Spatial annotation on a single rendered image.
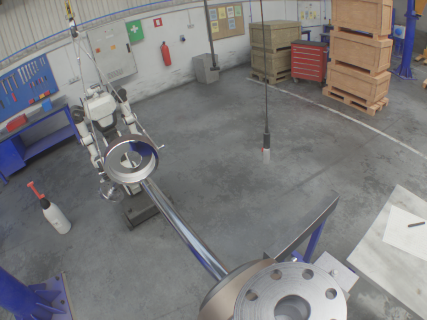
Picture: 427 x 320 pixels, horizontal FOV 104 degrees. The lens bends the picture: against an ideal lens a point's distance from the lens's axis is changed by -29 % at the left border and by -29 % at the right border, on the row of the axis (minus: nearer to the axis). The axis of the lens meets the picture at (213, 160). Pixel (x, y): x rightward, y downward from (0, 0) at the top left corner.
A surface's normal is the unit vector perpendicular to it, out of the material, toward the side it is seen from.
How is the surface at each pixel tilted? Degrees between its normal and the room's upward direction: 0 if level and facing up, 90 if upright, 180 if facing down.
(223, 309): 31
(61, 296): 0
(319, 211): 0
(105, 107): 90
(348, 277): 0
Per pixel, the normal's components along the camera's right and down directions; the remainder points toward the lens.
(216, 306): -0.56, -0.38
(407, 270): -0.13, -0.77
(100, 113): 0.60, 0.44
